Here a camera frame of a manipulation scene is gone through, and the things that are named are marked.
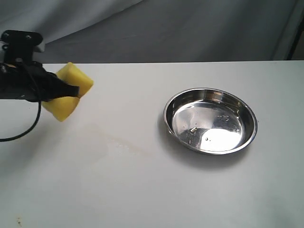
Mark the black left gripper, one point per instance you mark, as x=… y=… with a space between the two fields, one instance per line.
x=32 y=83

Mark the yellow sponge block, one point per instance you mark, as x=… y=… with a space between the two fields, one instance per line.
x=68 y=85

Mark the grey backdrop cloth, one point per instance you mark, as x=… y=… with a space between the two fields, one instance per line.
x=144 y=31

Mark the round stainless steel dish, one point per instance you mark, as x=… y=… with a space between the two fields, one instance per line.
x=210 y=121

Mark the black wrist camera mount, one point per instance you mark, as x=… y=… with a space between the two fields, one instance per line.
x=19 y=46

